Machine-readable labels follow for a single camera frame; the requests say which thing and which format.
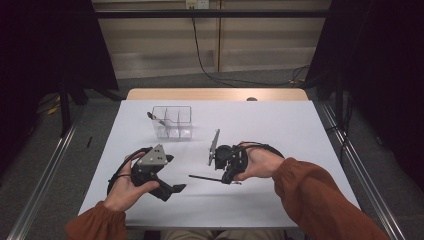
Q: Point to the yellow floor item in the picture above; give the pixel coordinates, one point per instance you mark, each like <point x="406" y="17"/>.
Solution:
<point x="53" y="110"/>

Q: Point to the white wall outlet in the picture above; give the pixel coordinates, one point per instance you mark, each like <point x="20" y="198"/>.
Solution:
<point x="197" y="3"/>

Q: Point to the black stand post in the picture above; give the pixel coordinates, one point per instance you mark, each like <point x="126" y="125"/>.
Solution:
<point x="339" y="100"/>
<point x="65" y="110"/>

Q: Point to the black metal frame bar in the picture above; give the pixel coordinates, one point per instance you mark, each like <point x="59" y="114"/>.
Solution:
<point x="213" y="13"/>

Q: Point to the wooden table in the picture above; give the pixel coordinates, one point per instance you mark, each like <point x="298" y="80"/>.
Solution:
<point x="200" y="94"/>

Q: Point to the person's right hand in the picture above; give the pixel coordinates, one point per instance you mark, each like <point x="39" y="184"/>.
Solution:
<point x="261" y="165"/>

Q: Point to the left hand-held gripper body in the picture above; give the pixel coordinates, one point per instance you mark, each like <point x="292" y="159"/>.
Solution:
<point x="146" y="166"/>

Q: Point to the white table mat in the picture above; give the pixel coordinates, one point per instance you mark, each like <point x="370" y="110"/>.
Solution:
<point x="213" y="206"/>

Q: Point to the metal floor rail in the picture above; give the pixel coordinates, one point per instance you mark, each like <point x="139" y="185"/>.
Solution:
<point x="43" y="180"/>
<point x="366" y="173"/>

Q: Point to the person's legs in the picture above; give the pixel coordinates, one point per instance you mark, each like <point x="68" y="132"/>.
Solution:
<point x="220" y="235"/>

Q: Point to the small black stick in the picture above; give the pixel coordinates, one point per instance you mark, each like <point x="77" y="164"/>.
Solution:
<point x="89" y="142"/>

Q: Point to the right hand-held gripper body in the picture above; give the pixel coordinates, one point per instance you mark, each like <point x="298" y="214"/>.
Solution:
<point x="230" y="158"/>

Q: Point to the dark curtain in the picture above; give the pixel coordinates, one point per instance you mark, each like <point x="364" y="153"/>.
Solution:
<point x="43" y="43"/>
<point x="383" y="66"/>

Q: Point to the clear plastic organizer box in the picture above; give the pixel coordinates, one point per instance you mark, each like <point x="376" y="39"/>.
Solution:
<point x="175" y="128"/>

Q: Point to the person's left hand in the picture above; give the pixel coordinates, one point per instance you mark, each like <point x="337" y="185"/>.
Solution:
<point x="126" y="190"/>

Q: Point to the thin black brush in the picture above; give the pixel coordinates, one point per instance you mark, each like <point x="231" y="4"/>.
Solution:
<point x="206" y="178"/>

